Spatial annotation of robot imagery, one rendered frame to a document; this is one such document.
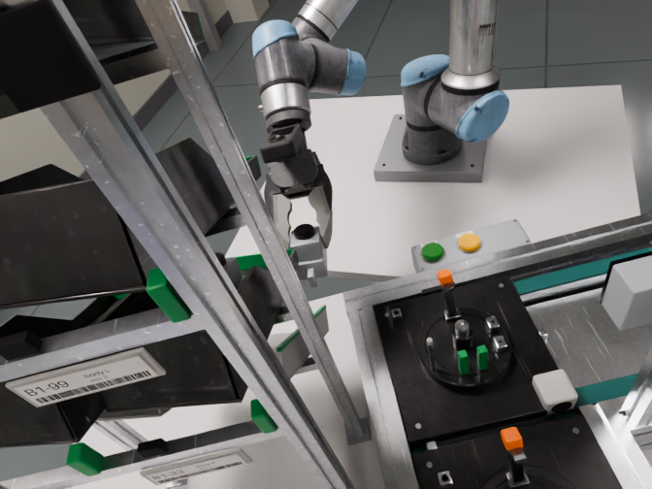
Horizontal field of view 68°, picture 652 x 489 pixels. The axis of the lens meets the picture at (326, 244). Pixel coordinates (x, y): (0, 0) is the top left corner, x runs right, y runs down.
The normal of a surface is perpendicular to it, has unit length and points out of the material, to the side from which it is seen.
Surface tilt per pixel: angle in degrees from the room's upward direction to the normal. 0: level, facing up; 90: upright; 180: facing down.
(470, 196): 0
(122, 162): 90
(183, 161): 90
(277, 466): 0
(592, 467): 0
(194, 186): 90
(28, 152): 90
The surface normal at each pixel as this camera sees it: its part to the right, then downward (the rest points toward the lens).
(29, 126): 0.93, 0.07
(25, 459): -0.23, -0.66
